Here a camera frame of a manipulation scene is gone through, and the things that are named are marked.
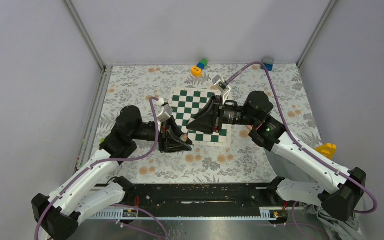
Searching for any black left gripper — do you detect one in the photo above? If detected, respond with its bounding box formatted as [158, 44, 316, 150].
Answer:
[131, 116, 193, 153]

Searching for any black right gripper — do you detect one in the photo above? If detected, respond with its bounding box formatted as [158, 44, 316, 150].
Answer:
[186, 94, 259, 135]

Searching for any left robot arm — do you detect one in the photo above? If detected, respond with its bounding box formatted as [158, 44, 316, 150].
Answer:
[31, 103, 193, 240]

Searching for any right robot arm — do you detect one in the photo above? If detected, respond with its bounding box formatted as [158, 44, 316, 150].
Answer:
[186, 91, 367, 222]

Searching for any green white chessboard mat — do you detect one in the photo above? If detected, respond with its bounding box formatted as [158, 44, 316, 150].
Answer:
[169, 88, 232, 148]

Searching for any orange round toy brick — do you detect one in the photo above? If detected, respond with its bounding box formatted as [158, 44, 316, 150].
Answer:
[190, 66, 202, 77]

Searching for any blue green toy block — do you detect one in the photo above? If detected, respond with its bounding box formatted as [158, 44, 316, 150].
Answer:
[196, 58, 208, 71]

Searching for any floral tablecloth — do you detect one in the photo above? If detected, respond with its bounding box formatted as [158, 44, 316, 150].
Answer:
[93, 63, 322, 184]

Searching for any blue grey toy brick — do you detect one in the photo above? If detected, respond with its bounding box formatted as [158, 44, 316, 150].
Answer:
[261, 56, 275, 72]

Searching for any yellow toy piece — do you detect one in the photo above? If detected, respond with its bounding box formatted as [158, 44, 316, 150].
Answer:
[315, 143, 337, 160]

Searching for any grey cloth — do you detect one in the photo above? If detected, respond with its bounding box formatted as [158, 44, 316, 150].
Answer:
[265, 151, 365, 240]

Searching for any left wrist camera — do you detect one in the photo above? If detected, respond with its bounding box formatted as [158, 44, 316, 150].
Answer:
[156, 98, 173, 123]

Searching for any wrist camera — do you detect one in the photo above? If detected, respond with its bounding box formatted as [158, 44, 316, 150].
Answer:
[156, 98, 173, 123]
[212, 75, 232, 104]

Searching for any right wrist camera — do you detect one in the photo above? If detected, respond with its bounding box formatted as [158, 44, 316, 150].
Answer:
[212, 75, 232, 104]

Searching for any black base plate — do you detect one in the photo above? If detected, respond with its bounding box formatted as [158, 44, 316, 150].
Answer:
[89, 182, 299, 220]

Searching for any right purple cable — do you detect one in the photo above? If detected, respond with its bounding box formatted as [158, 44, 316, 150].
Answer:
[226, 61, 378, 240]

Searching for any purple cable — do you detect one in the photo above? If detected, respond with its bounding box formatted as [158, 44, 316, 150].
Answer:
[34, 96, 170, 240]
[226, 61, 378, 240]

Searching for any aluminium frame rail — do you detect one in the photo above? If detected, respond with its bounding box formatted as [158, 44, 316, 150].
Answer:
[74, 65, 113, 170]

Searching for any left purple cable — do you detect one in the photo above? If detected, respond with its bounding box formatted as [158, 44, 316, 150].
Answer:
[34, 96, 170, 240]

